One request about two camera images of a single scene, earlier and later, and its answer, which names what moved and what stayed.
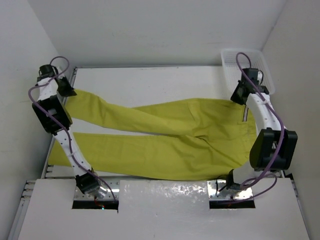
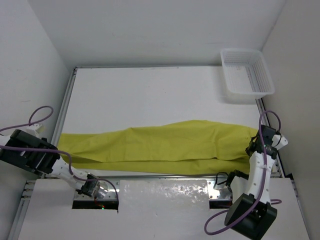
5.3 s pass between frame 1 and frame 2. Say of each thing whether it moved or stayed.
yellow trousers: moved
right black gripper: moved
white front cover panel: stayed
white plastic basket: stayed
